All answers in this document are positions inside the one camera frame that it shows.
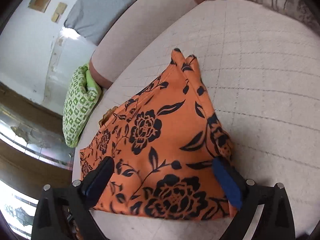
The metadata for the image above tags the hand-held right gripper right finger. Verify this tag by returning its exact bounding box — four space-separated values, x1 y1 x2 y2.
212 158 297 240

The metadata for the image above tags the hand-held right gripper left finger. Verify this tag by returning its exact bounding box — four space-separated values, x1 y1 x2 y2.
31 156 115 240

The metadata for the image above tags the orange black floral blouse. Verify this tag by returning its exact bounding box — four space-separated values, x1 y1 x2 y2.
79 48 238 222

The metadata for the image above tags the green white patterned pillow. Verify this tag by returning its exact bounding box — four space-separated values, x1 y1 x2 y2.
62 64 102 148

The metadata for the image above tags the wooden stained glass door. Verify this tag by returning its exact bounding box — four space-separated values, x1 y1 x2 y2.
0 84 75 240

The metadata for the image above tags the pink backrest cushion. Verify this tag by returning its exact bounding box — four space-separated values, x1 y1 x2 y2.
89 0 204 88

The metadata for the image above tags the grey pillow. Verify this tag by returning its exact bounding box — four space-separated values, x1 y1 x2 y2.
64 0 164 46

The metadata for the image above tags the large striped floral pillow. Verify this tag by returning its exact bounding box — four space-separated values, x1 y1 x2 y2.
240 0 320 36

